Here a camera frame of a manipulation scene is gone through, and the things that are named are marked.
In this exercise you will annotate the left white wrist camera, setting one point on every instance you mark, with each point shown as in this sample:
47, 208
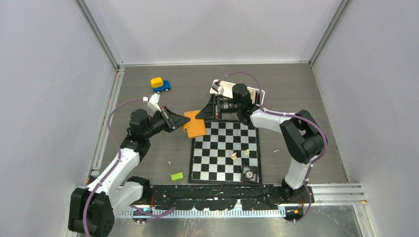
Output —
153, 102

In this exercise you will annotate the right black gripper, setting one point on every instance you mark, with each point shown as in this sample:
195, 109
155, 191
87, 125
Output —
208, 112

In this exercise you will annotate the white rectangular plastic tray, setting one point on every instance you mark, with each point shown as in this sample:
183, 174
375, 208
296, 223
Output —
250, 89

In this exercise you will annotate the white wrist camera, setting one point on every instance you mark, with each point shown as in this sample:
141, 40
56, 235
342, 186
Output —
153, 102
222, 88

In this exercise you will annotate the black white chessboard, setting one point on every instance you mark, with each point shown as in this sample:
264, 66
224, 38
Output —
210, 159

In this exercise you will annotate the small black framed round object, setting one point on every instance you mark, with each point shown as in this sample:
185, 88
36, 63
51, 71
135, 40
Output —
249, 174

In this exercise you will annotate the green rectangular block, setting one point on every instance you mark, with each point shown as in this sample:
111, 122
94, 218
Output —
177, 176

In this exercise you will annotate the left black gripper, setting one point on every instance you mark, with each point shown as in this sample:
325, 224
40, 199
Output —
175, 121

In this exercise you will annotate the credit cards stack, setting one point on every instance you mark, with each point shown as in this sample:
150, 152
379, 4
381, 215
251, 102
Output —
257, 96

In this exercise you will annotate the blue yellow toy car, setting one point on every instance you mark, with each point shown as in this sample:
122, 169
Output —
159, 85

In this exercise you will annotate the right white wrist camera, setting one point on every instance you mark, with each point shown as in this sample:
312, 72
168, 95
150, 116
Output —
222, 88

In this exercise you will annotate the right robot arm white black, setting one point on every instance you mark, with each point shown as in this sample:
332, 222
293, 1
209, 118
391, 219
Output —
304, 140

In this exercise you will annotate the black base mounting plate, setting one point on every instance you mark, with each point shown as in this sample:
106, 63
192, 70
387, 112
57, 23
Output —
219, 197

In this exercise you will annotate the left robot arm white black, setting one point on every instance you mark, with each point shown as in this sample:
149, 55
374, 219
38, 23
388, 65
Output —
93, 209

